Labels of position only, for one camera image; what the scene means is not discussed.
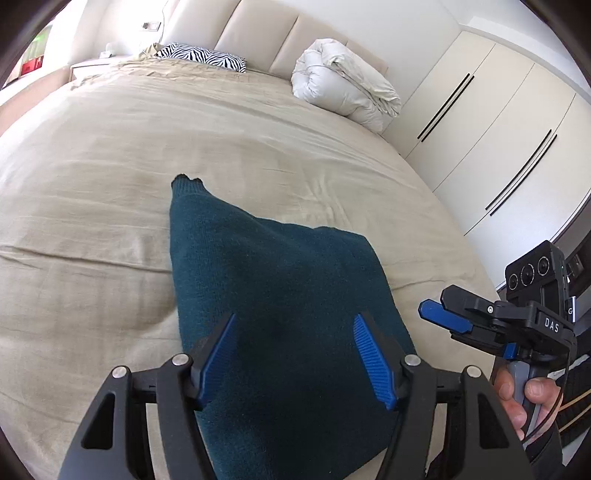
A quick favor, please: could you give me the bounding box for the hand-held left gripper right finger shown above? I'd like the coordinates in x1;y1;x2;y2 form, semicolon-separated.
353;310;539;480

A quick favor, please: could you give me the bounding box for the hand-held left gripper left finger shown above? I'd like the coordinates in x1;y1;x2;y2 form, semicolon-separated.
58;311;238;480

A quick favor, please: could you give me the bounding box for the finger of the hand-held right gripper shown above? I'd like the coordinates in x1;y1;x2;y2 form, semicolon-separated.
449;329;518;360
419;299;472;334

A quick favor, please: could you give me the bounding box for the teal knit sweater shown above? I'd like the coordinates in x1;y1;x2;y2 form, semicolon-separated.
168;174;419;480

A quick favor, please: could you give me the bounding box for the person's right hand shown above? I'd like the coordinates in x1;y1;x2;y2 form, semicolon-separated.
494;369;567;440

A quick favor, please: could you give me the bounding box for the white wardrobe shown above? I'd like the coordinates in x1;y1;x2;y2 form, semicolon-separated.
383;30;591;292

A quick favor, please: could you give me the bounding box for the bed with beige bedspread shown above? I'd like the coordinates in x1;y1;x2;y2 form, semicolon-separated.
0;44;502;480

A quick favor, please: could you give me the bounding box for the folded white duvet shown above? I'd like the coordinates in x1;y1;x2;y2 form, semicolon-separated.
291;39;402;134

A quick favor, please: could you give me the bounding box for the zebra print pillow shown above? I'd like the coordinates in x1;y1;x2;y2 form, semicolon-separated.
156;42;247;73

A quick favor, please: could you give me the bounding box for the white nightstand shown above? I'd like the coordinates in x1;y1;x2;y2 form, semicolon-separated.
69;54;141;83

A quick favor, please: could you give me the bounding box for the beige padded headboard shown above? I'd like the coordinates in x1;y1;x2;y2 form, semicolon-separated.
159;0;389;80

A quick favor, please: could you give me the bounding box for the black wardrobe handle bar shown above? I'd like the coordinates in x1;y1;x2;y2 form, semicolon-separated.
417;73;471;138
489;135;558;217
420;76;475;140
485;130;552;210

